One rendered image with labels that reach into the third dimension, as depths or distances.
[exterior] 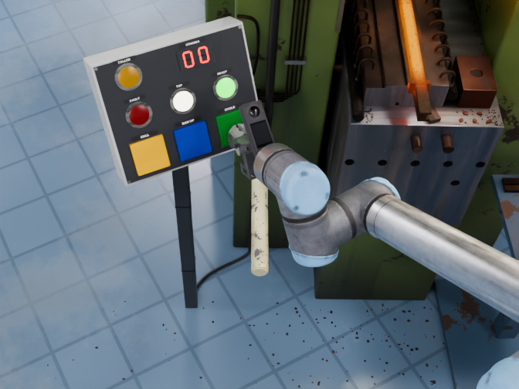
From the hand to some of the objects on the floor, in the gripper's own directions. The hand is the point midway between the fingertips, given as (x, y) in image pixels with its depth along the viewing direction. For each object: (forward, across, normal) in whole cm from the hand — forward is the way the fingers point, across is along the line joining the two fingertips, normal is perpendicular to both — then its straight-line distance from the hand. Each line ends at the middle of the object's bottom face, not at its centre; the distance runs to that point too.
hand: (235, 126), depth 168 cm
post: (+63, -10, -82) cm, 104 cm away
